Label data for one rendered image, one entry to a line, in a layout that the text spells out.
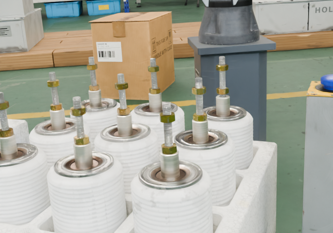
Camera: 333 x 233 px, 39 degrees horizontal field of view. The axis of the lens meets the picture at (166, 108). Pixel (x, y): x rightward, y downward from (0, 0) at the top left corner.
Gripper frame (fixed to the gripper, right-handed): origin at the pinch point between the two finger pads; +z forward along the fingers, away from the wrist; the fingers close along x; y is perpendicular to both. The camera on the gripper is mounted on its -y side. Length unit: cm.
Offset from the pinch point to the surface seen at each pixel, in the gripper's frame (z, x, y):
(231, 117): 18.4, 1.0, 3.0
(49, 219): 26.2, -25.7, 17.1
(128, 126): 17.4, -15.0, 7.4
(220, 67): 10.8, -0.2, 1.1
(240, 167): 26.4, 2.0, 4.6
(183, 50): 40, 6, -176
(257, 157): 25.8, 5.3, 2.5
